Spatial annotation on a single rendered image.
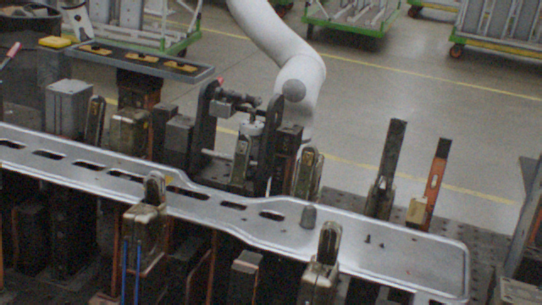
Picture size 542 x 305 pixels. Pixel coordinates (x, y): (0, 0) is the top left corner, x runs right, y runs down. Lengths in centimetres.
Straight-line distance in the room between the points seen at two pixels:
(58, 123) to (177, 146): 30
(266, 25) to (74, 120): 55
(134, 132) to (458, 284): 80
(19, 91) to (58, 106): 260
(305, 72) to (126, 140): 49
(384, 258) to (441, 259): 12
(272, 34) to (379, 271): 77
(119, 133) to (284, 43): 52
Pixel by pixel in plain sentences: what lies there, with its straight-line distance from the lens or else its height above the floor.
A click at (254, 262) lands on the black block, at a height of 99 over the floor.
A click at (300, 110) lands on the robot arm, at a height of 109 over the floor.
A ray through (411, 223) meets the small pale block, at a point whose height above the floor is 101.
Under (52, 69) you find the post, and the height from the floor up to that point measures 109.
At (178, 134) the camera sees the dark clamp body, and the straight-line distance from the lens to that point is 147.
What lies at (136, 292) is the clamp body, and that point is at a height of 89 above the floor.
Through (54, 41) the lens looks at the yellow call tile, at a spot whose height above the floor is 116.
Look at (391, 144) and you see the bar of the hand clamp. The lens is 133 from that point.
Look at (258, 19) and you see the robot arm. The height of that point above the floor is 130.
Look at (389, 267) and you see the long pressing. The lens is 120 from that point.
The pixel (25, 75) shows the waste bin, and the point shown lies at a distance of 413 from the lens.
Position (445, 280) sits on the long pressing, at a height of 100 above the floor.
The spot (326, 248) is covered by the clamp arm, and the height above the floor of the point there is 107.
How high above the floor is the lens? 162
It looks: 23 degrees down
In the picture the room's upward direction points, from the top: 8 degrees clockwise
